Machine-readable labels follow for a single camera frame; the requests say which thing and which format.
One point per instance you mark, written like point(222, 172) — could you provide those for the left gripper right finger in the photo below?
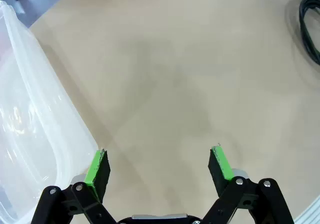
point(220, 171)

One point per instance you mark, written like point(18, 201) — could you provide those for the clear plastic storage bin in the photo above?
point(30, 134)

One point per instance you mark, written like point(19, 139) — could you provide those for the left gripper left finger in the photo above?
point(97, 174)

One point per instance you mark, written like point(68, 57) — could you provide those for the aluminium slotted base plate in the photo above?
point(311, 215)

